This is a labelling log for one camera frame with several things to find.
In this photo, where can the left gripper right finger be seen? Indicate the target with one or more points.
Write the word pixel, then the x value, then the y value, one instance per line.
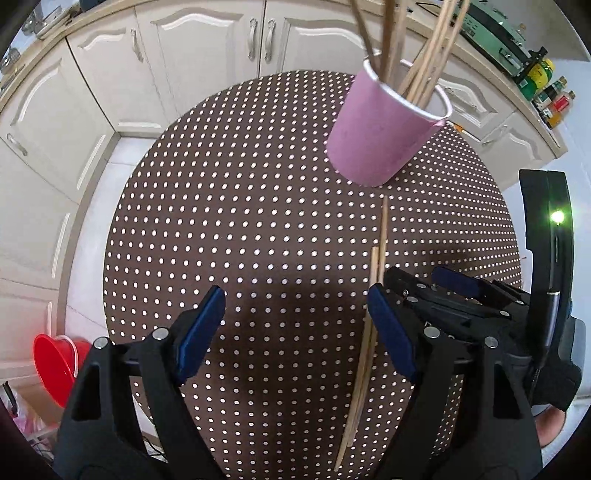
pixel 458 424

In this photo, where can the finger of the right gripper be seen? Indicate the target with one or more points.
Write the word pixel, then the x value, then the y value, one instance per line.
pixel 494 294
pixel 460 317

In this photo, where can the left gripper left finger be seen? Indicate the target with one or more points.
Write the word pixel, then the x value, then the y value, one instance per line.
pixel 126 417

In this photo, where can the red plastic bucket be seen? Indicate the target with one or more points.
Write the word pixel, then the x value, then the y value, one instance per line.
pixel 57 361

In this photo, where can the orange seasoning bottle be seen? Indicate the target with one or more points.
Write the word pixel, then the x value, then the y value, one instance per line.
pixel 553 102

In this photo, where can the green yellow oil bottle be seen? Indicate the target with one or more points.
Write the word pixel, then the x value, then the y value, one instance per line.
pixel 537 78

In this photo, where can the pink cylindrical utensil holder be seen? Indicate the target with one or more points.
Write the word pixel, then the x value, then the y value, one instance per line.
pixel 377 131

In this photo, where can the green electric grill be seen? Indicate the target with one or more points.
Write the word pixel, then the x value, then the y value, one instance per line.
pixel 488 30

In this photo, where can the brown polka dot tablecloth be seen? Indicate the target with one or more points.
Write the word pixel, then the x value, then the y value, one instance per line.
pixel 238 192

